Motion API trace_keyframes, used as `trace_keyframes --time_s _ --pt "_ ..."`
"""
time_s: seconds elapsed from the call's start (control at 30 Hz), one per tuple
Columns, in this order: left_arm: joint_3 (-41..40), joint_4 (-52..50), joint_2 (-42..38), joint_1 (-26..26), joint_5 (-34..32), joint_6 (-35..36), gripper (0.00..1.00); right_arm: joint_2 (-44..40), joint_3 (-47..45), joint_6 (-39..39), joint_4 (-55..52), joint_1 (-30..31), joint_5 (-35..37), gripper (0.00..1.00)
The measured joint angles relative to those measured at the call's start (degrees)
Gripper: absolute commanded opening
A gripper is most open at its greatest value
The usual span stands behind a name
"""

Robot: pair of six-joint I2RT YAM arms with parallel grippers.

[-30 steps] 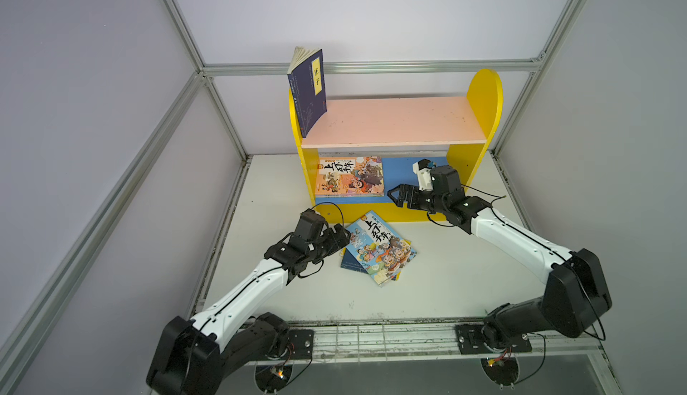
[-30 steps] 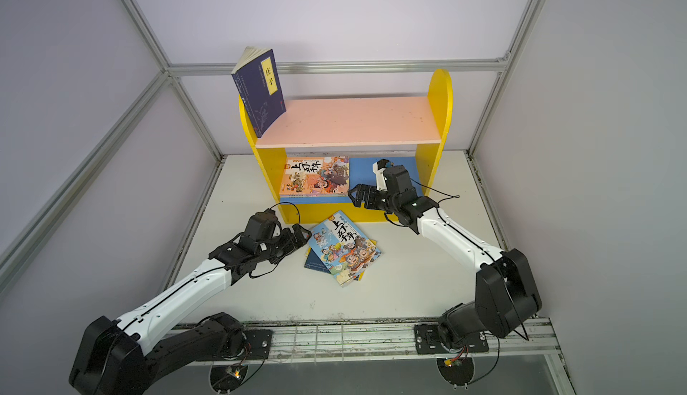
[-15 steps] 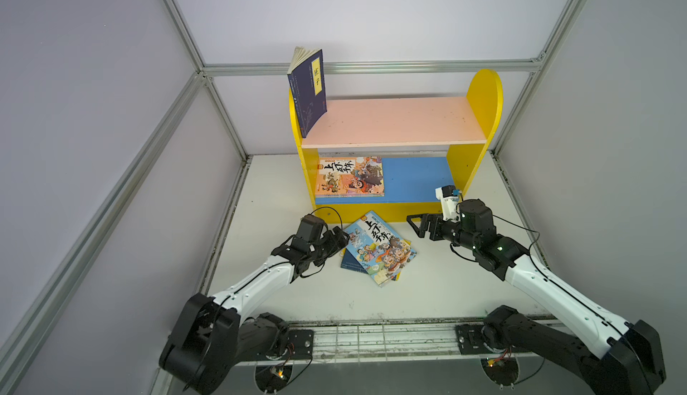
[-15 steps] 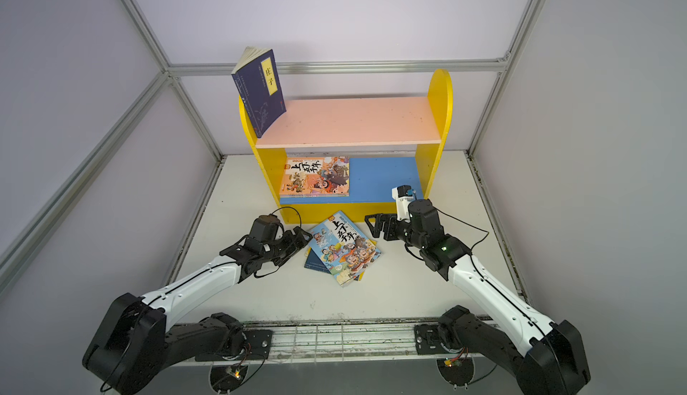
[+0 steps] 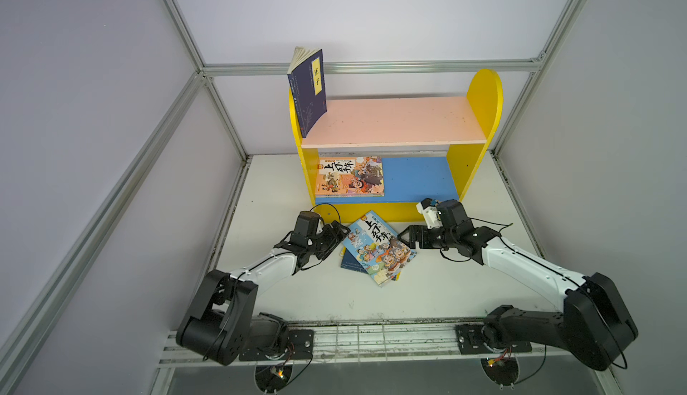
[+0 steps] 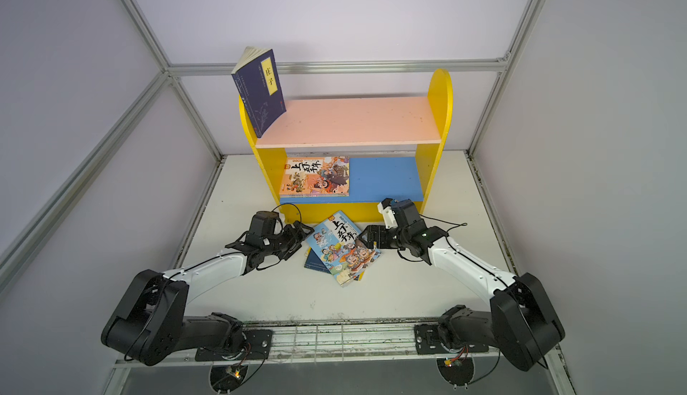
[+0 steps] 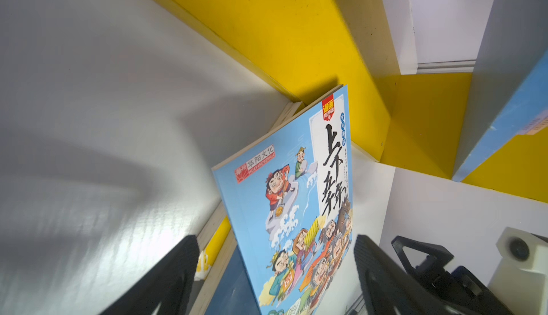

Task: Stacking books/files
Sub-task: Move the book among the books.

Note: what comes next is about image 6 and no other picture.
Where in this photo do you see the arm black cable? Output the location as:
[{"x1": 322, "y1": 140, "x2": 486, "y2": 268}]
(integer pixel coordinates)
[
  {"x1": 224, "y1": 203, "x2": 304, "y2": 273},
  {"x1": 396, "y1": 214, "x2": 551, "y2": 369}
]

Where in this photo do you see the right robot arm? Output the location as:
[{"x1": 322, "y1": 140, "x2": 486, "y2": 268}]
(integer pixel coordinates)
[{"x1": 359, "y1": 198, "x2": 565, "y2": 371}]

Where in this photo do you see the dark blue book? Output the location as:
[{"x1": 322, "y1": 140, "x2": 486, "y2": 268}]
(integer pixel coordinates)
[
  {"x1": 231, "y1": 46, "x2": 286, "y2": 138},
  {"x1": 304, "y1": 248, "x2": 329, "y2": 273}
]

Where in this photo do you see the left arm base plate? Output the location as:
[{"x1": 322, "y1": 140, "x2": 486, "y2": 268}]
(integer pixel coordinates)
[{"x1": 194, "y1": 329, "x2": 274, "y2": 362}]

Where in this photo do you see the light blue comic book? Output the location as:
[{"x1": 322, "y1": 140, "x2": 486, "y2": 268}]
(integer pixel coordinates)
[{"x1": 305, "y1": 211, "x2": 382, "y2": 287}]

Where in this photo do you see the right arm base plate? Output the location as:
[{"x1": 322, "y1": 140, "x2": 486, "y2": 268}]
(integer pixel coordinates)
[{"x1": 413, "y1": 323, "x2": 463, "y2": 357}]

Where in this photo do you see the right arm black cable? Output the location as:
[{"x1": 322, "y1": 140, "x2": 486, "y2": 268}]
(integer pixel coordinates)
[{"x1": 396, "y1": 214, "x2": 551, "y2": 369}]

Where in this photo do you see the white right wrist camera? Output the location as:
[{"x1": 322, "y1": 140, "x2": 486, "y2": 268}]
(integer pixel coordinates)
[{"x1": 377, "y1": 198, "x2": 398, "y2": 229}]

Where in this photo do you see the dark blue standing book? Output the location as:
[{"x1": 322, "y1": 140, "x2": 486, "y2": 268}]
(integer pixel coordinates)
[{"x1": 231, "y1": 46, "x2": 286, "y2": 138}]

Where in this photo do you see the aluminium cage frame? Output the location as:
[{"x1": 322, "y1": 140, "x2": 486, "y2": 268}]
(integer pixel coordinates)
[{"x1": 0, "y1": 0, "x2": 687, "y2": 395}]

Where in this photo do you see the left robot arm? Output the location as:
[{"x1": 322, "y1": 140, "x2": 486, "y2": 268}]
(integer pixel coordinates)
[{"x1": 101, "y1": 211, "x2": 314, "y2": 366}]

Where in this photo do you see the orange comic book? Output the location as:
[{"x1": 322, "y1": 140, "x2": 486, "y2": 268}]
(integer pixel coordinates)
[{"x1": 279, "y1": 156, "x2": 350, "y2": 198}]

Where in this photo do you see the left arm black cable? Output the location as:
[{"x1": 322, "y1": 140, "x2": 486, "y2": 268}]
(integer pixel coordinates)
[{"x1": 224, "y1": 203, "x2": 304, "y2": 273}]

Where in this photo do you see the yellow pink blue bookshelf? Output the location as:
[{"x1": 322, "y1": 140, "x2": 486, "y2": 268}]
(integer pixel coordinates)
[{"x1": 239, "y1": 69, "x2": 454, "y2": 223}]

